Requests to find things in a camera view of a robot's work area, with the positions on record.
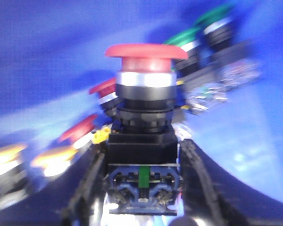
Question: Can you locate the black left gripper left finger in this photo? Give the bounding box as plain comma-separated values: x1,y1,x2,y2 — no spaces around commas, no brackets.
61,142,108,226

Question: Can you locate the green push button near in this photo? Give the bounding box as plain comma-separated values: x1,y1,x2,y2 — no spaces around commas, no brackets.
163,26,200,77

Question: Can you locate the green push button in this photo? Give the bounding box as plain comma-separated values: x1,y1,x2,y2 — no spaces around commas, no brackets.
163,26,200,77
195,3,233,52

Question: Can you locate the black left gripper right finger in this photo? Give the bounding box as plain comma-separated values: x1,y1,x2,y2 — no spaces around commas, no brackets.
179,139,248,226

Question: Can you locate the green push button far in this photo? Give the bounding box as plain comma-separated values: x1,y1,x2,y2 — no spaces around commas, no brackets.
195,3,233,52

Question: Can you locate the left blue plastic bin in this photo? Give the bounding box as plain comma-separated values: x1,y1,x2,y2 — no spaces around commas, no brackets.
0,0,283,201

